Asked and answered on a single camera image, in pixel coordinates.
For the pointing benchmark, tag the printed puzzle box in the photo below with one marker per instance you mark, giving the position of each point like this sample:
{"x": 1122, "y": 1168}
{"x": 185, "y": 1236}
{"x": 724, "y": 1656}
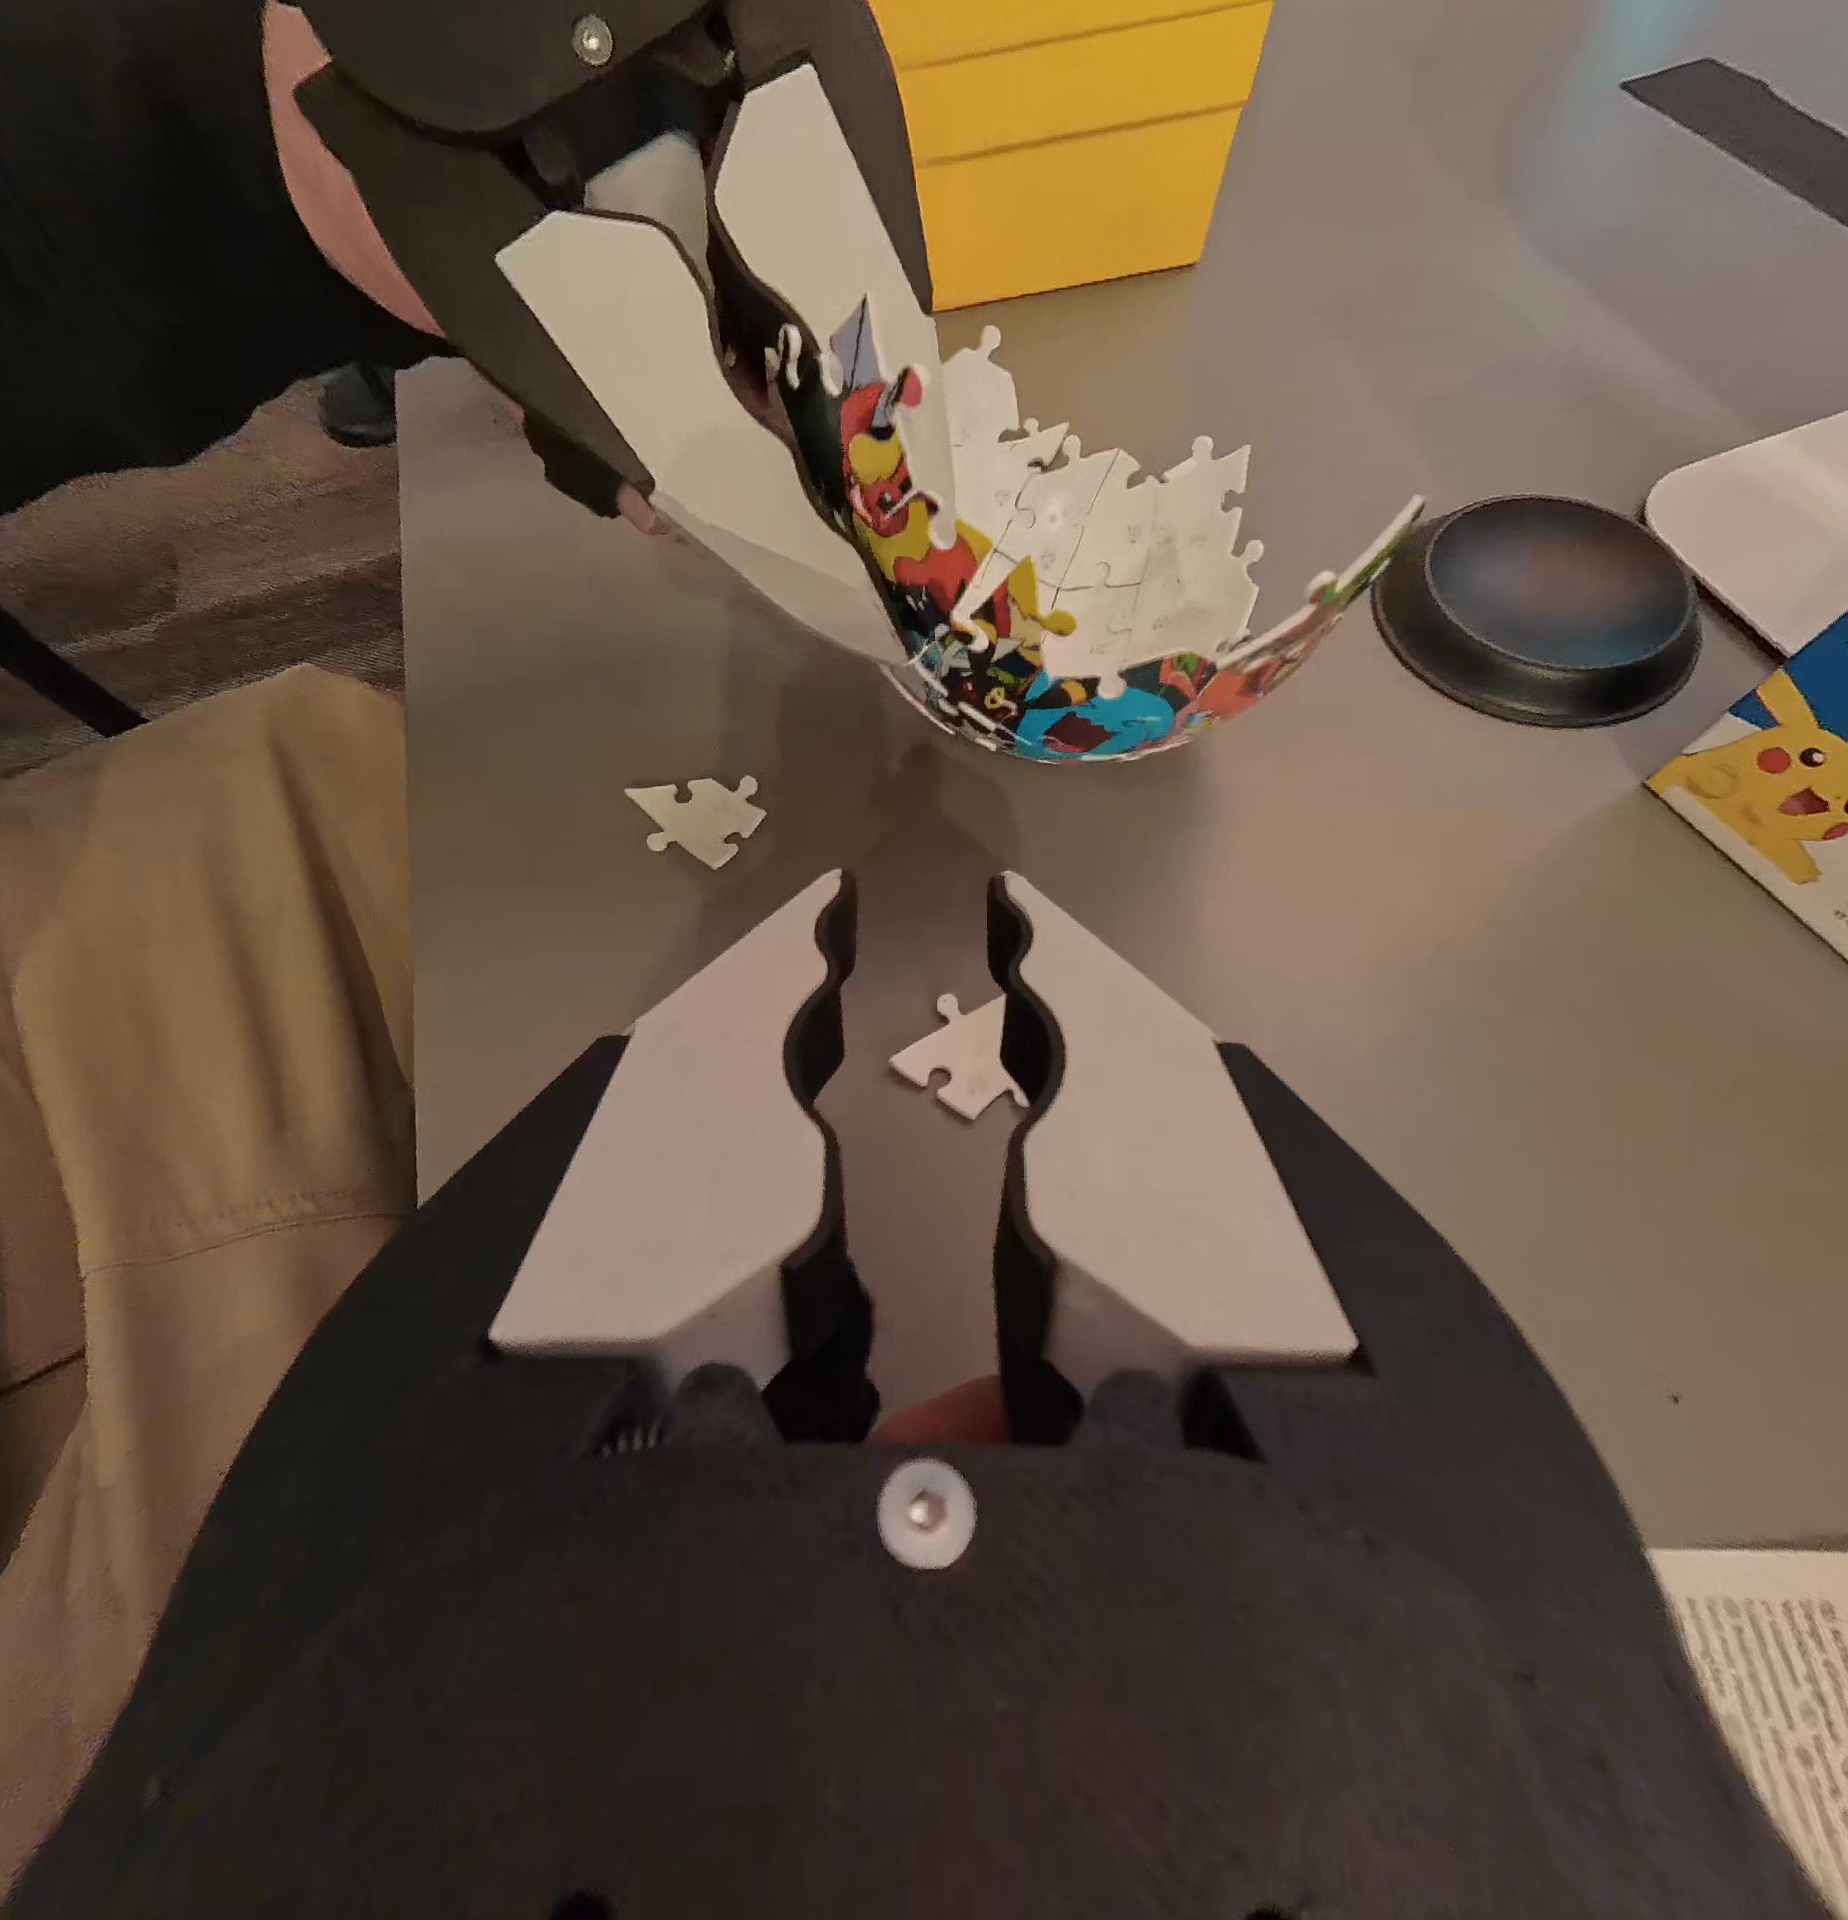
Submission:
{"x": 1779, "y": 795}

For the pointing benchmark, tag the black round ball stand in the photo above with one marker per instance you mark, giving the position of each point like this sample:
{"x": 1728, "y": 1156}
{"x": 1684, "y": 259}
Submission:
{"x": 1538, "y": 600}

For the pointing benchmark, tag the puzzle pieces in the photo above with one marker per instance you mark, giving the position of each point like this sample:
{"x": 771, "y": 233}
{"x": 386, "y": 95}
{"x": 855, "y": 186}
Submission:
{"x": 699, "y": 819}

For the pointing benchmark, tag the person's beige clothing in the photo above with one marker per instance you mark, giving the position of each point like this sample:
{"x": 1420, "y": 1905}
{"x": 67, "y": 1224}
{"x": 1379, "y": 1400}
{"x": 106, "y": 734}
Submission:
{"x": 188, "y": 1125}

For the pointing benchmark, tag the partly built puzzle ball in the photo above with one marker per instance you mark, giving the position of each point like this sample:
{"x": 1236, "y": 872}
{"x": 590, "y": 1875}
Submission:
{"x": 1104, "y": 600}

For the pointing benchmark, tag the folded instruction leaflet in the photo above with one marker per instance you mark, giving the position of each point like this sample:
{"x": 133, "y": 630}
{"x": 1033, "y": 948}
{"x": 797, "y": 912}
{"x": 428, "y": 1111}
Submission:
{"x": 1794, "y": 1724}

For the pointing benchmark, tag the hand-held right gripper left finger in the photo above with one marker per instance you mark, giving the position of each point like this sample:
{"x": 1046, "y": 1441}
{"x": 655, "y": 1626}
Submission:
{"x": 669, "y": 1200}

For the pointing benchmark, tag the dark shoe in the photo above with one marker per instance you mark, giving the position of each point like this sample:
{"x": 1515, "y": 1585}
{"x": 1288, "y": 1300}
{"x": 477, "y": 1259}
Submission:
{"x": 362, "y": 404}

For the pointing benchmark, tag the person's left hand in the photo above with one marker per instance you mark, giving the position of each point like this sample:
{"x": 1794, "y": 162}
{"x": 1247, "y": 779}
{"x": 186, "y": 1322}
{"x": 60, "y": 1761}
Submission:
{"x": 339, "y": 211}

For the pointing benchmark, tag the white document stand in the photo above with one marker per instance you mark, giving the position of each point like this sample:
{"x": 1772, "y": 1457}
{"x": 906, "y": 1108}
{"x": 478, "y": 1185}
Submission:
{"x": 1779, "y": 510}

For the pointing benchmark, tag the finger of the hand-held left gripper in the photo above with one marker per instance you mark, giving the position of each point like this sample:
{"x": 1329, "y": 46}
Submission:
{"x": 819, "y": 224}
{"x": 655, "y": 375}

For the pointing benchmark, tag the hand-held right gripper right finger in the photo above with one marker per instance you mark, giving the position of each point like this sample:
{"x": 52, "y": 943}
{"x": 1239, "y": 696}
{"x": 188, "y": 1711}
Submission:
{"x": 1178, "y": 1200}

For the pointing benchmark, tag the yellow plastic bin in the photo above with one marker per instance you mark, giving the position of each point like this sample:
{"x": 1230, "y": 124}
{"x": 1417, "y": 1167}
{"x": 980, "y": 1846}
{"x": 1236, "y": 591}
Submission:
{"x": 1059, "y": 151}

